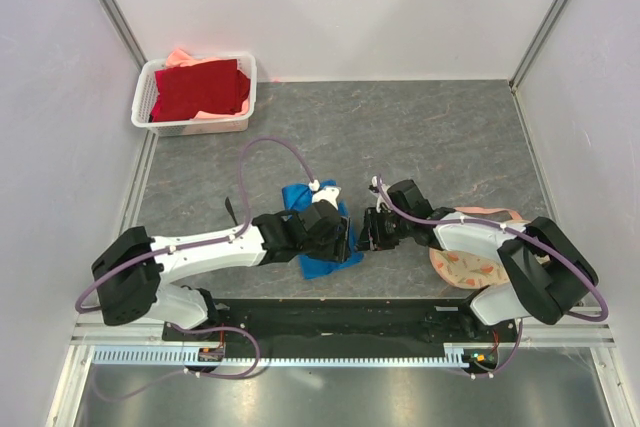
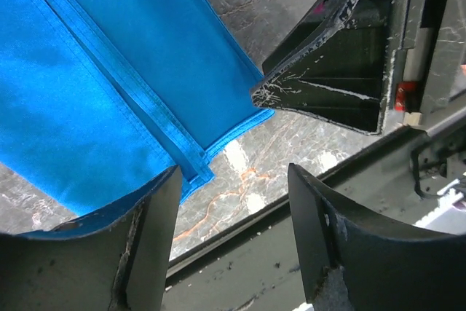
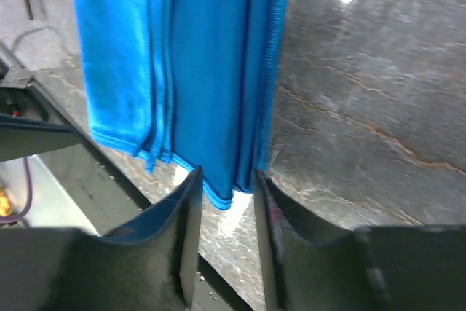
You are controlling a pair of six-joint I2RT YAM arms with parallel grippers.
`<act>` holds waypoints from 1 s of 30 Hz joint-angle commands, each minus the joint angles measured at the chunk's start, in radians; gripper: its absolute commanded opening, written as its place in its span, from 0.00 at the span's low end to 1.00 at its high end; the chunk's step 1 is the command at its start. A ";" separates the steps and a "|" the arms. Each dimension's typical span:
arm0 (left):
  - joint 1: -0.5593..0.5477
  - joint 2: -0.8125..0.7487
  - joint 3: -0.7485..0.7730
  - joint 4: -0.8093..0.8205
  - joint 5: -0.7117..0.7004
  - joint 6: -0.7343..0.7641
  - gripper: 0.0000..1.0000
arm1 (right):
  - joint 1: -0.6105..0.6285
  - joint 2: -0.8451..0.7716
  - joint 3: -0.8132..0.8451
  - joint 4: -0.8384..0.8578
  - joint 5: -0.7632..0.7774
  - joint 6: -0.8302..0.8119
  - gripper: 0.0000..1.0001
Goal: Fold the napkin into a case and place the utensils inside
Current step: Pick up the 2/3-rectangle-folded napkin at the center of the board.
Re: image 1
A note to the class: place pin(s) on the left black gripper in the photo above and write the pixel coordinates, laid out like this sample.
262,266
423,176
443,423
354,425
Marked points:
338,250

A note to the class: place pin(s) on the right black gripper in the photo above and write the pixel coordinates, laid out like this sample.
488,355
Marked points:
371,238

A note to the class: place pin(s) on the blue cloth napkin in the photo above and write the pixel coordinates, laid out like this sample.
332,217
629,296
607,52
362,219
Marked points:
298,197

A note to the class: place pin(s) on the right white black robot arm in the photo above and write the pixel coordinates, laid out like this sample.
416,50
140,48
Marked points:
548,277

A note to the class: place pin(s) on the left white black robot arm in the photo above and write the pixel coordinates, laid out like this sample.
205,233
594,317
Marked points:
137,274

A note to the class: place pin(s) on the floral round pot holder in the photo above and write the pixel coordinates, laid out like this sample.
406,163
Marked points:
465,270

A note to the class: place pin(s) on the red cloth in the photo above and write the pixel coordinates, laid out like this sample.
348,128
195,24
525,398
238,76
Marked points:
186,93

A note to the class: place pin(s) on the white plastic basket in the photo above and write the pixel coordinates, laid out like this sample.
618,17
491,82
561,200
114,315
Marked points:
146,94

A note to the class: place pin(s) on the pink cloth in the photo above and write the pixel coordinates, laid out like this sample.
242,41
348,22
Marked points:
179,58

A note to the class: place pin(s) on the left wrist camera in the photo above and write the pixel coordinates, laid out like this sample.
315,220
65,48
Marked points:
322,219

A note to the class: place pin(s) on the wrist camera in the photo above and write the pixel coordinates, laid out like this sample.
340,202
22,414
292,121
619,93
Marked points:
405,196
322,219

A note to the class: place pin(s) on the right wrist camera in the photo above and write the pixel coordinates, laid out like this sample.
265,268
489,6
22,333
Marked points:
405,196

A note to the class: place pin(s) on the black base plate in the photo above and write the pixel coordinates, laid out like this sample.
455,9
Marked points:
433,320

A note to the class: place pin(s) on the grey slotted cable duct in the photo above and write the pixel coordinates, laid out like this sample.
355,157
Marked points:
183,356

